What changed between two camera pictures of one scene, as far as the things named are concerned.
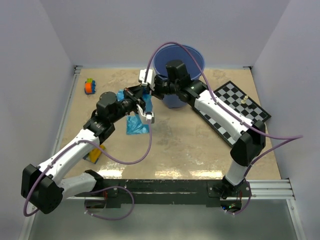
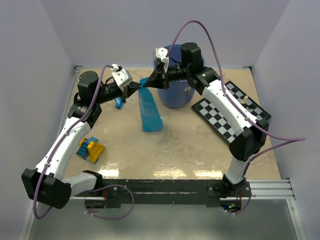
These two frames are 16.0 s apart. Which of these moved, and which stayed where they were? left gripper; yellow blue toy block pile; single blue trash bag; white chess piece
Moved: left gripper; single blue trash bag
Stayed: white chess piece; yellow blue toy block pile
